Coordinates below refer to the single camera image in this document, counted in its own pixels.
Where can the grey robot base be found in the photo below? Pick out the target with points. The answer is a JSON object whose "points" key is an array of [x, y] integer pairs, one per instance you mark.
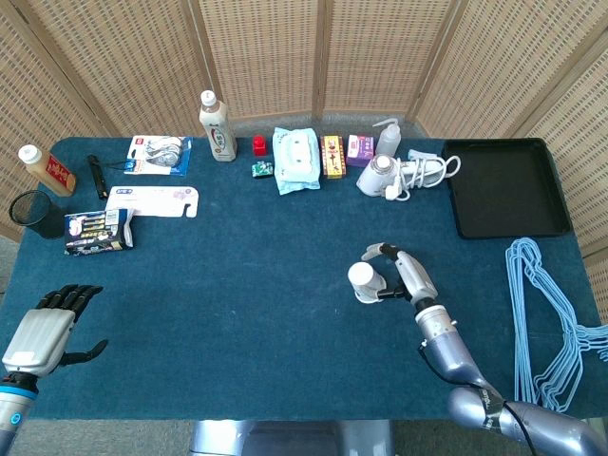
{"points": [[290, 439]]}

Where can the clear plastic wash bottle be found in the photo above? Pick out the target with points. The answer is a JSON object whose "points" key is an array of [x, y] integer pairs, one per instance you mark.
{"points": [[388, 140]]}

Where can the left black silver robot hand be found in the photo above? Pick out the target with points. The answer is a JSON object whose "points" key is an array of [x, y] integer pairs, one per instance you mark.
{"points": [[40, 335]]}

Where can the blue table cloth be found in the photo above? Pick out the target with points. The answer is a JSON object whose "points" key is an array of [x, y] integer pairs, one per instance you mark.
{"points": [[237, 309]]}

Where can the small red stamp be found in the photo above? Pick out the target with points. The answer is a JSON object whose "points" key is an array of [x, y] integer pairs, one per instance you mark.
{"points": [[259, 147]]}

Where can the black mesh pen holder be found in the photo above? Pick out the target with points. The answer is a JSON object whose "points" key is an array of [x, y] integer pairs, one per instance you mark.
{"points": [[45, 223]]}

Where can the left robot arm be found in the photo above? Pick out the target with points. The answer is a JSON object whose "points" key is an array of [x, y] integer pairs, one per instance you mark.
{"points": [[13, 411]]}

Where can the white hair dryer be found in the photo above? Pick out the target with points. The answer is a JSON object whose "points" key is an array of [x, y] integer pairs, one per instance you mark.
{"points": [[375, 178]]}

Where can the white paper cup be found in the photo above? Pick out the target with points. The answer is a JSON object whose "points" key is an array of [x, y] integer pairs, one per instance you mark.
{"points": [[363, 278]]}

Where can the blue white blister pack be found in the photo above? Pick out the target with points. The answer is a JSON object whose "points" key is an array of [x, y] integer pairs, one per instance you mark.
{"points": [[159, 154]]}

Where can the small green gum pack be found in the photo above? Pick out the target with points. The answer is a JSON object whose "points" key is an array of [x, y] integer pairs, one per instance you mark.
{"points": [[261, 169]]}

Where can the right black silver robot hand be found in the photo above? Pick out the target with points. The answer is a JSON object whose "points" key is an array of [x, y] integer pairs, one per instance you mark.
{"points": [[415, 278]]}

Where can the brown bottle with red label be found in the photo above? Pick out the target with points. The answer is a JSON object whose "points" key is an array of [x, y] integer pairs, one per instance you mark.
{"points": [[52, 173]]}

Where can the light blue wet wipes pack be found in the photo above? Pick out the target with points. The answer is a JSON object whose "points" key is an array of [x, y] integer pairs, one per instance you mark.
{"points": [[297, 161]]}

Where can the purple white box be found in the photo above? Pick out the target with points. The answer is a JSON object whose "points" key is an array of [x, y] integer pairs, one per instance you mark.
{"points": [[359, 151]]}

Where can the beige milk tea bottle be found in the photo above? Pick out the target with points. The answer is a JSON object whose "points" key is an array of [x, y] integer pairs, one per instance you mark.
{"points": [[219, 135]]}

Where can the yellow red box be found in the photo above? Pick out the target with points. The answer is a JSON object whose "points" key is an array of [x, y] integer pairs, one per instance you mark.
{"points": [[333, 157]]}

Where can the wicker folding screen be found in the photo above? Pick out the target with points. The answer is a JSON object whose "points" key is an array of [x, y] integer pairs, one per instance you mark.
{"points": [[266, 52]]}

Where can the black plastic tray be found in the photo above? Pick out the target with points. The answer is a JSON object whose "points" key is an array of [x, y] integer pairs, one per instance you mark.
{"points": [[506, 190]]}

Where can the white toothbrush package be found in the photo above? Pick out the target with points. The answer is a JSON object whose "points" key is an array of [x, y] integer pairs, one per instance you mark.
{"points": [[152, 202]]}

